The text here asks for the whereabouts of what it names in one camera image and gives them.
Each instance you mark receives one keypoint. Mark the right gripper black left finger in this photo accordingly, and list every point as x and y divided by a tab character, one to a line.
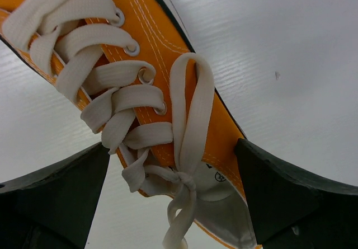
54	207

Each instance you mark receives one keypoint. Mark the orange sneaker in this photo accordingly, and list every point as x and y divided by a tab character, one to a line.
130	68

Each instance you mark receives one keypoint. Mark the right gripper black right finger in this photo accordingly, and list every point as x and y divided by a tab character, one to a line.
291	207

